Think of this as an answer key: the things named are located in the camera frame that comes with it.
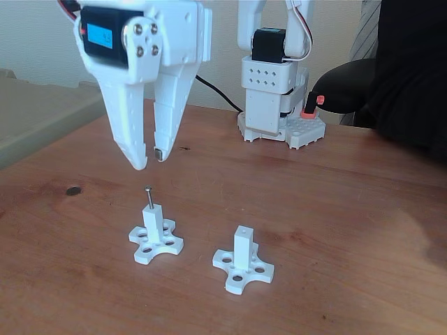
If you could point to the small metal screw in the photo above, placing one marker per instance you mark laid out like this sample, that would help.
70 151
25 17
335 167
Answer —
150 199

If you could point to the white printed stand with hole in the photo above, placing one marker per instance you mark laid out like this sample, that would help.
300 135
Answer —
152 223
242 247

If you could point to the beige plastic bin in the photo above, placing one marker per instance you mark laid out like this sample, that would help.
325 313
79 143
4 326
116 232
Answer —
42 111

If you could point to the black office chair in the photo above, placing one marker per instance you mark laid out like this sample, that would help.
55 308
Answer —
345 83

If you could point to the striped cloth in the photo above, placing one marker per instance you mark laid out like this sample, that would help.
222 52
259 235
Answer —
365 31

